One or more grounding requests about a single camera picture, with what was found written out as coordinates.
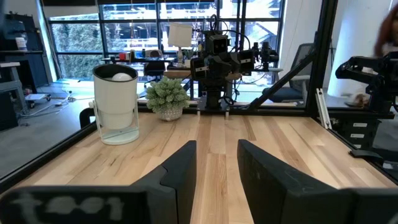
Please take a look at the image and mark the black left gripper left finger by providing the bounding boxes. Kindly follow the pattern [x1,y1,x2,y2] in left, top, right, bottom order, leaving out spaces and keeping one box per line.
[0,140,197,224]

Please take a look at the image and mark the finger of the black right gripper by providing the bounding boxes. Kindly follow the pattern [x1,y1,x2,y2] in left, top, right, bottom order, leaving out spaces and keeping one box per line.
[238,49,256,76]
[190,57,210,81]

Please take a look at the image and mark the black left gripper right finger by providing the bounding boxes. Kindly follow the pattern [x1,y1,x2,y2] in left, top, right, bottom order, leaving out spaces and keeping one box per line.
[238,139,398,224]

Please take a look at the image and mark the silver table lamp white shade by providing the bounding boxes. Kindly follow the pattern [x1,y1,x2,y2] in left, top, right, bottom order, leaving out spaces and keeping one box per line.
[167,23,193,68]

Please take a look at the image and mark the green artificial plant in pot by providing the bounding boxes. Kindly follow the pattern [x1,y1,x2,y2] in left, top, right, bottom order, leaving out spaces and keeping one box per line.
[145,76,191,122]

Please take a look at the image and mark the black office chair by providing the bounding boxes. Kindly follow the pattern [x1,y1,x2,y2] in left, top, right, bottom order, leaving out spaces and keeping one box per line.
[143,60,167,84]

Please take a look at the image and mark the grey office chair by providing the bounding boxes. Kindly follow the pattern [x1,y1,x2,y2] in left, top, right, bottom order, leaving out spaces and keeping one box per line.
[262,42,315,104]

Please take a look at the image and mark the white cylinder spot lamp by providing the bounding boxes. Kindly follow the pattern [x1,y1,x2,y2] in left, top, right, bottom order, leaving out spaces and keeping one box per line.
[88,63,141,146]

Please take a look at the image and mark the black box with white labels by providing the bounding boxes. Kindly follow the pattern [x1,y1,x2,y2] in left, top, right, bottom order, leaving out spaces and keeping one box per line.
[329,117,382,150]

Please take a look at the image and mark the person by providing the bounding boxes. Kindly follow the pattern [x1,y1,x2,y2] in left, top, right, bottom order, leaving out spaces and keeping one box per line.
[374,4,398,58]

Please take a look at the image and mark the small wheeled dolly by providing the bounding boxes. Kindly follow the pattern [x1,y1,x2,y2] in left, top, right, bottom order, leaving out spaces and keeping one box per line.
[24,93,52,109]

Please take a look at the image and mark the black shelf unit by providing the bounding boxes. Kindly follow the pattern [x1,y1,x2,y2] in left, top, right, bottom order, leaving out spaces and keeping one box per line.
[0,12,44,91]

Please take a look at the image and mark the grey bench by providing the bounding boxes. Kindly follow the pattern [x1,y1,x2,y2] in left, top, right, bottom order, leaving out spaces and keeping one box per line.
[0,61,29,113]

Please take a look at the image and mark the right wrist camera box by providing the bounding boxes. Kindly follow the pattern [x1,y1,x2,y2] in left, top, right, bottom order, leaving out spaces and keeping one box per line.
[210,32,231,55]

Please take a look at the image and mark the black station frame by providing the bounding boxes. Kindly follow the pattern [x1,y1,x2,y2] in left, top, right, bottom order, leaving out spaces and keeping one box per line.
[0,0,398,194]

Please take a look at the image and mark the silver aluminium bracket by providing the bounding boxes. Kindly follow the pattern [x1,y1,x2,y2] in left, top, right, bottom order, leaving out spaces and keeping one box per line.
[315,88,332,130]

